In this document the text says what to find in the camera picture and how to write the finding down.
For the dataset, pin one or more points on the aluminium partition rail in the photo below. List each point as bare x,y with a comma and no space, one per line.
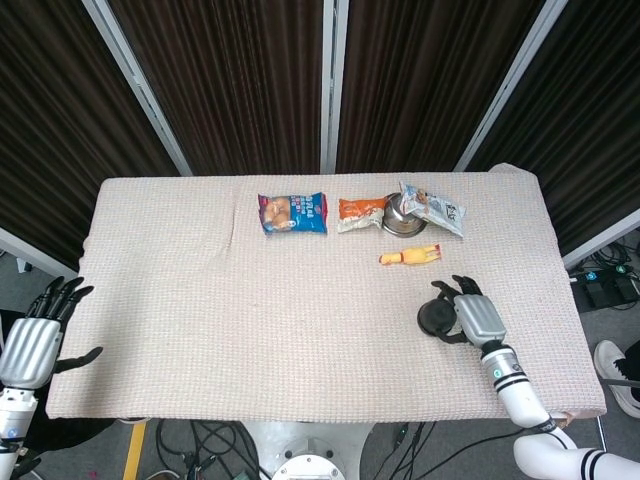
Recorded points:
35,250
600,240

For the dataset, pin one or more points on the white grey snack bag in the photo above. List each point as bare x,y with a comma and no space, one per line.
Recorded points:
440,207

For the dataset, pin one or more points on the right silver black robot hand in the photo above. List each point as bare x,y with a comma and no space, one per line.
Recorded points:
480,317

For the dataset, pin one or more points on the thin metal table leg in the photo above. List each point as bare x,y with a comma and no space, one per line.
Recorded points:
602,432

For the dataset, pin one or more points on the black foot pedal unit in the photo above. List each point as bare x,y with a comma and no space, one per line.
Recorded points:
610,292

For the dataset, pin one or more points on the yellow rubber chicken toy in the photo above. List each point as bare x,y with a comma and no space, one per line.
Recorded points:
412,255

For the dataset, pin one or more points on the stainless steel bowl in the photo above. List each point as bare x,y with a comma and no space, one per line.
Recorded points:
400,222

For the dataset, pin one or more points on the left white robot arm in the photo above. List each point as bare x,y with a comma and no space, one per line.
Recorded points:
12,415

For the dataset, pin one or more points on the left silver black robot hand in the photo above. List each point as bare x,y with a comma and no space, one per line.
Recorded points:
27,350

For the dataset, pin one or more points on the beige woven tablecloth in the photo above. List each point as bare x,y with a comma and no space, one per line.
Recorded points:
250,310

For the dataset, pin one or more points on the dark brown partition panel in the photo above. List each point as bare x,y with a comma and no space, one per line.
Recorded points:
60,125
425,85
575,125
225,85

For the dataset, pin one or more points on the orange white snack bag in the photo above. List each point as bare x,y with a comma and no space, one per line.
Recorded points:
357,212

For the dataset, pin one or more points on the aluminium partition post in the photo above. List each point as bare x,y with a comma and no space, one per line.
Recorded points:
510,80
135,80
332,85

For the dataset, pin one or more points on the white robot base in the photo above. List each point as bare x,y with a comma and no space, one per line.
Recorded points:
310,455

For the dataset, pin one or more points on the white sneaker with black sock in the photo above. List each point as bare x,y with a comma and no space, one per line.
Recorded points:
612,365

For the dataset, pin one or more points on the black round cup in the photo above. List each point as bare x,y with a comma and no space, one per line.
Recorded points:
437,315

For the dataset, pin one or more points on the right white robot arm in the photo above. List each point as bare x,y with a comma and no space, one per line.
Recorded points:
522,400

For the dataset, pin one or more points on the blue snack bag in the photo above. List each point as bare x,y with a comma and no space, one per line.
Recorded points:
295,214

